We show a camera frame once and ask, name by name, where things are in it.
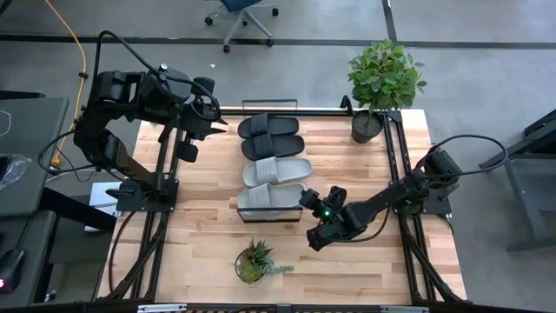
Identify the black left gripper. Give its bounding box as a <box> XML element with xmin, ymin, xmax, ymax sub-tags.
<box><xmin>181</xmin><ymin>100</ymin><xmax>228</xmax><ymax>141</ymax></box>

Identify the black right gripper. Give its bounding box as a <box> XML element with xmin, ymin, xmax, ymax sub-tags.
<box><xmin>299</xmin><ymin>188</ymin><xmax>355</xmax><ymax>252</ymax></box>

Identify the grey rubber slide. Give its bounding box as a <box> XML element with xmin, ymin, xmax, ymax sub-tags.
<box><xmin>235</xmin><ymin>181</ymin><xmax>308</xmax><ymax>218</ymax></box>
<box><xmin>242</xmin><ymin>156</ymin><xmax>314</xmax><ymax>190</ymax></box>

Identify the black rubber slide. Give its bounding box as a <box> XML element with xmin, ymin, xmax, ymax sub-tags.
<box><xmin>240</xmin><ymin>133</ymin><xmax>307</xmax><ymax>163</ymax></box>
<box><xmin>236</xmin><ymin>113</ymin><xmax>301</xmax><ymax>141</ymax></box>

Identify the succulent plant in black bowl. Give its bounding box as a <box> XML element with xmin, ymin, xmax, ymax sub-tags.
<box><xmin>234</xmin><ymin>237</ymin><xmax>295</xmax><ymax>286</ymax></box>

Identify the dark swivel office chair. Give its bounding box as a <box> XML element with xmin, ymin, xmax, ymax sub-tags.
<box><xmin>203</xmin><ymin>0</ymin><xmax>281</xmax><ymax>54</ymax></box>

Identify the white flat box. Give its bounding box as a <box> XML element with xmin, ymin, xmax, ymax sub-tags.
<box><xmin>83</xmin><ymin>181</ymin><xmax>123</xmax><ymax>234</ymax></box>

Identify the leafy green potted plant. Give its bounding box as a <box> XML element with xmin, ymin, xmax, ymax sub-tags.
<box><xmin>346</xmin><ymin>37</ymin><xmax>429</xmax><ymax>145</ymax></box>

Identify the dark grey desk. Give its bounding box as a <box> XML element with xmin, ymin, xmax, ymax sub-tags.
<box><xmin>0</xmin><ymin>96</ymin><xmax>119</xmax><ymax>234</ymax></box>

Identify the clear plastic bag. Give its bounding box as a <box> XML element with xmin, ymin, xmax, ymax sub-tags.
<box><xmin>0</xmin><ymin>152</ymin><xmax>33</xmax><ymax>192</ymax></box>

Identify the black metal leg table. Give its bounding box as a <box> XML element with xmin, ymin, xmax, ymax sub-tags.
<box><xmin>479</xmin><ymin>108</ymin><xmax>556</xmax><ymax>253</ymax></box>

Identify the black desk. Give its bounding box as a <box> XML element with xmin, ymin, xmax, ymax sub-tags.
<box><xmin>0</xmin><ymin>210</ymin><xmax>57</xmax><ymax>310</ymax></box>

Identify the black computer mouse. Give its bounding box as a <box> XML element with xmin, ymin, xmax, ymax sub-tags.
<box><xmin>0</xmin><ymin>247</ymin><xmax>26</xmax><ymax>295</ymax></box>

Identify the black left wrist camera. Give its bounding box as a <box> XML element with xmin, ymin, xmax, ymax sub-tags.
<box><xmin>175</xmin><ymin>142</ymin><xmax>200</xmax><ymax>164</ymax></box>

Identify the black metal frame wooden shelf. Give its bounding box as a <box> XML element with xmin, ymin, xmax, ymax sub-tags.
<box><xmin>236</xmin><ymin>98</ymin><xmax>304</xmax><ymax>224</ymax></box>

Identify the black aluminium table frame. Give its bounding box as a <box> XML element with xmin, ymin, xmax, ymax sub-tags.
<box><xmin>97</xmin><ymin>97</ymin><xmax>468</xmax><ymax>313</ymax></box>

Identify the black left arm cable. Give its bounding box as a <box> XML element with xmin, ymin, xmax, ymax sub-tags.
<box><xmin>37</xmin><ymin>30</ymin><xmax>222</xmax><ymax>175</ymax></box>

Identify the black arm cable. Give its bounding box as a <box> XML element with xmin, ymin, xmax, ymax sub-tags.
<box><xmin>328</xmin><ymin>133</ymin><xmax>509</xmax><ymax>243</ymax></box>
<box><xmin>37</xmin><ymin>30</ymin><xmax>222</xmax><ymax>175</ymax></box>

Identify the silver metal bracket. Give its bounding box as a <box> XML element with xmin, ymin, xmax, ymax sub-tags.
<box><xmin>380</xmin><ymin>305</ymin><xmax>431</xmax><ymax>313</ymax></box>
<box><xmin>136</xmin><ymin>303</ymin><xmax>189</xmax><ymax>313</ymax></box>

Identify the yellow floor cable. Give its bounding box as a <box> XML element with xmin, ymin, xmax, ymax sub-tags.
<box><xmin>43</xmin><ymin>0</ymin><xmax>89</xmax><ymax>169</ymax></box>

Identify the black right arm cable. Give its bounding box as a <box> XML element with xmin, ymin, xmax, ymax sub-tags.
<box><xmin>328</xmin><ymin>133</ymin><xmax>509</xmax><ymax>243</ymax></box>

